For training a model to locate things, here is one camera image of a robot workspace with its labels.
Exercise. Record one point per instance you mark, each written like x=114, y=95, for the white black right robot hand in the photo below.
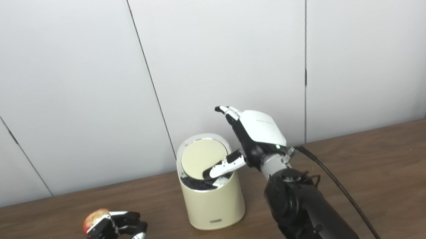
x=261, y=130

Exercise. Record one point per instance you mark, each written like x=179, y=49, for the red apple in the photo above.
x=92, y=219

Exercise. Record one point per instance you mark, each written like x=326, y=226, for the round cream bin lid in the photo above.
x=200, y=157

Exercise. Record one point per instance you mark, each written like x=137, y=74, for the cream-colored cylindrical bin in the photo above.
x=213, y=207

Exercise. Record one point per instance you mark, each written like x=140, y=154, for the black bin liner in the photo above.
x=196, y=185

